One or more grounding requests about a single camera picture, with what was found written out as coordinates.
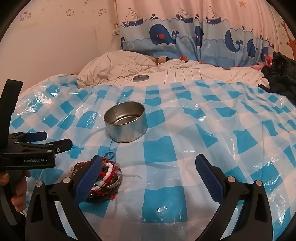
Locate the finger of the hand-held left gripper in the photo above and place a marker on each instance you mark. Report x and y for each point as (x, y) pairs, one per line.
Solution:
(61, 144)
(34, 136)

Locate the orange tree wall sticker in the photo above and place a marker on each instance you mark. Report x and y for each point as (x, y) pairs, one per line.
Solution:
(289, 38)

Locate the tan object with dark band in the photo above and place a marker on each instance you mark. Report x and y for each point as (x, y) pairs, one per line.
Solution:
(159, 59)

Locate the whale print curtain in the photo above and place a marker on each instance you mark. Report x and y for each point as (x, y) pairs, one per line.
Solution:
(166, 34)

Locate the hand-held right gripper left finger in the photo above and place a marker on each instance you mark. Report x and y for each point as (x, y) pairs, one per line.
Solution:
(86, 180)

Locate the white striped blanket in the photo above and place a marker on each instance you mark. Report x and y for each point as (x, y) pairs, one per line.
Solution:
(180, 71)

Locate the white wall socket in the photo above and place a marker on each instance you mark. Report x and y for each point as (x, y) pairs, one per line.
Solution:
(116, 29)

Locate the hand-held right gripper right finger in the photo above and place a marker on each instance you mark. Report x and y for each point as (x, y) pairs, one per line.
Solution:
(209, 177)

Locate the pink cloth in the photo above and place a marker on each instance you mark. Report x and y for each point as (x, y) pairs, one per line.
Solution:
(268, 58)

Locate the silver bangle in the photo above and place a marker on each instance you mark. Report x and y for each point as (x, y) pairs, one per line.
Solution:
(118, 179)

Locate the blue checkered plastic sheet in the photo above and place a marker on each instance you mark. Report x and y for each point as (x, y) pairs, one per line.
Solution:
(185, 139)

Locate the black clothing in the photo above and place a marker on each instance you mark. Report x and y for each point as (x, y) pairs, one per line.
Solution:
(281, 69)

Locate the round metal tin lid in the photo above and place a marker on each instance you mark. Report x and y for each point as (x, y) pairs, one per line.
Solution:
(140, 78)

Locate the person's left hand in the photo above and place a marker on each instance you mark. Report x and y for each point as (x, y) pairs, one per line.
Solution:
(21, 193)

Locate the round metal tin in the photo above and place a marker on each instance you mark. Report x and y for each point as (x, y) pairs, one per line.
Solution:
(129, 129)

